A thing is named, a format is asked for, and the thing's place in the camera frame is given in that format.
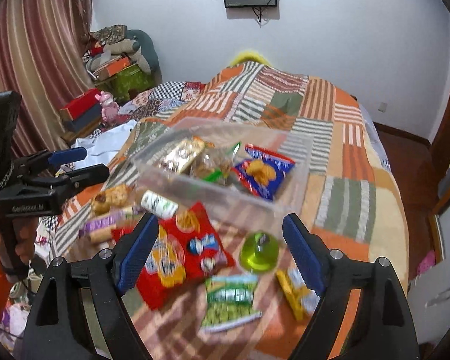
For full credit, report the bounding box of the clear pack of crackers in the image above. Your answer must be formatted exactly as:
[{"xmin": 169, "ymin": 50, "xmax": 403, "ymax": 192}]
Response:
[{"xmin": 91, "ymin": 184, "xmax": 132, "ymax": 216}]

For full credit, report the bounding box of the purple cracker pack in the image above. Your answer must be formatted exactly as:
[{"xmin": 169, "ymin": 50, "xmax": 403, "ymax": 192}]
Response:
[{"xmin": 79, "ymin": 205, "xmax": 144, "ymax": 244}]

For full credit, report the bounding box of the small yellow green packet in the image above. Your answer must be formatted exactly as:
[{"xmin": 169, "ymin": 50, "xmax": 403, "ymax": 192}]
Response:
[{"xmin": 275, "ymin": 267, "xmax": 320, "ymax": 321}]

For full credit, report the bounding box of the brown roll with white label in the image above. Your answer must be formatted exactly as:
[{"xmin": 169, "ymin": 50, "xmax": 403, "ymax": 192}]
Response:
[{"xmin": 137, "ymin": 189, "xmax": 179, "ymax": 219}]

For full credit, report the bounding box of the orange label rice cracker pack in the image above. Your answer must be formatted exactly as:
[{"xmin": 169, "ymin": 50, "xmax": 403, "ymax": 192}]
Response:
[{"xmin": 157, "ymin": 137, "xmax": 206, "ymax": 174}]

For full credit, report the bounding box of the red snack packet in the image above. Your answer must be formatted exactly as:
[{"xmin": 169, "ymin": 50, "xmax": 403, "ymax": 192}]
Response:
[{"xmin": 110, "ymin": 201, "xmax": 236, "ymax": 311}]

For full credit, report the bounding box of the green jelly cup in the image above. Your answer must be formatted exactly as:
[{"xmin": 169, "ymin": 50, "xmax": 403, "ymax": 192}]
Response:
[{"xmin": 239, "ymin": 232, "xmax": 280, "ymax": 274}]

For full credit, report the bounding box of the green-edged clear snack bag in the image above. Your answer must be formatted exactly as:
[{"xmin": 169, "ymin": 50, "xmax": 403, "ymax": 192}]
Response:
[{"xmin": 189, "ymin": 141, "xmax": 241, "ymax": 186}]

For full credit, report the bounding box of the green pea snack packet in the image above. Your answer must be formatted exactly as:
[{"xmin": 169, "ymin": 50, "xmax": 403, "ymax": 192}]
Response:
[{"xmin": 201, "ymin": 275, "xmax": 262, "ymax": 333}]

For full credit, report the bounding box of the clear plastic storage bin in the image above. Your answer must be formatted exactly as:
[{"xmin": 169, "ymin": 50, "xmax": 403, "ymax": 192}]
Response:
[{"xmin": 131, "ymin": 117, "xmax": 313, "ymax": 238}]

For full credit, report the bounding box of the blue cookie packet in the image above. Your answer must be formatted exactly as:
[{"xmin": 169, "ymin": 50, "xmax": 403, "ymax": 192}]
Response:
[{"xmin": 232, "ymin": 143, "xmax": 296, "ymax": 201}]

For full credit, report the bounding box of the person's left hand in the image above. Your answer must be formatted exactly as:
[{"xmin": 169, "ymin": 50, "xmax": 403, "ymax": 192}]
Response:
[{"xmin": 7, "ymin": 217, "xmax": 39, "ymax": 266}]

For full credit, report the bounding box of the white plastic bag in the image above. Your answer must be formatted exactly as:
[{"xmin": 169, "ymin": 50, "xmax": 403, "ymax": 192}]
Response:
[{"xmin": 58, "ymin": 119, "xmax": 137, "ymax": 173}]

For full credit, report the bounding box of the red gift box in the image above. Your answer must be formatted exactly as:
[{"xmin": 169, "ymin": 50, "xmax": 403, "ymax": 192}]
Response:
[{"xmin": 59, "ymin": 88, "xmax": 101, "ymax": 121}]

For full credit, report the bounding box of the pink plush toy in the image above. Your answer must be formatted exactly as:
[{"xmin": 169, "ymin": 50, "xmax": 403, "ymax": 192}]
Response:
[{"xmin": 95, "ymin": 91, "xmax": 119, "ymax": 125}]

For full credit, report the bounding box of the checkered patchwork blanket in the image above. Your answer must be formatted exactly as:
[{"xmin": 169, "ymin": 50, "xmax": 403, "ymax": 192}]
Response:
[{"xmin": 101, "ymin": 81, "xmax": 206, "ymax": 131}]

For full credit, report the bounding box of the pile of cushions and boxes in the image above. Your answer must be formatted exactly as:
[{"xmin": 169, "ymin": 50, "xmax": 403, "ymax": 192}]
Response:
[{"xmin": 82, "ymin": 24, "xmax": 159, "ymax": 103}]

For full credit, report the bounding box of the striped red curtain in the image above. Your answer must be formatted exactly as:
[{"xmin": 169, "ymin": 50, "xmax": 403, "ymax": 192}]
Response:
[{"xmin": 0, "ymin": 0, "xmax": 92, "ymax": 157}]

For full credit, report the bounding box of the orange striped patchwork quilt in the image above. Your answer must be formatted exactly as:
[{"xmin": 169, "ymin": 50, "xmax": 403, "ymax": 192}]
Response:
[{"xmin": 52, "ymin": 62, "xmax": 409, "ymax": 359}]

